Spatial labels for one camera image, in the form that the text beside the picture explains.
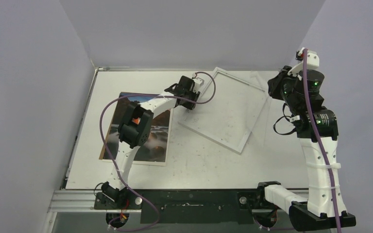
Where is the clear acrylic frame sheet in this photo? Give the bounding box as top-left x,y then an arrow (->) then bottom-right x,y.
245,71 -> 271,148

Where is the white picture frame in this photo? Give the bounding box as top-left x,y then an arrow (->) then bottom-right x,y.
178,67 -> 267,154

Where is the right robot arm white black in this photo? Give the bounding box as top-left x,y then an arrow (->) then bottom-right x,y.
255,66 -> 356,232

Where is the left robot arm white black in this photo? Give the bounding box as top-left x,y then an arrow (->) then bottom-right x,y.
101,76 -> 204,209

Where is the white brown backing board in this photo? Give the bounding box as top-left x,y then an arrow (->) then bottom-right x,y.
99,92 -> 174,167

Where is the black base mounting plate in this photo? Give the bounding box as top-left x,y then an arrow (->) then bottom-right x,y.
94,189 -> 280,227

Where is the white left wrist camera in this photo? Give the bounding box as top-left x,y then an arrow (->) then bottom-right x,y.
191,77 -> 204,93

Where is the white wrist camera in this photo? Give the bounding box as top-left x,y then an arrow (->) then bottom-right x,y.
191,77 -> 204,93
287,47 -> 320,77

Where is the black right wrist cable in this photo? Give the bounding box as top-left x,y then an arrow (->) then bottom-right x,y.
272,103 -> 300,136

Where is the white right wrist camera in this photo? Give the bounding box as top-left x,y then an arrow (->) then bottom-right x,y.
287,47 -> 320,77

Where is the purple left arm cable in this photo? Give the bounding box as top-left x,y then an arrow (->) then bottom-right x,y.
99,71 -> 217,232

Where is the aluminium front rail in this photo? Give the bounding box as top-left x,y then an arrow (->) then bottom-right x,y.
47,189 -> 309,214

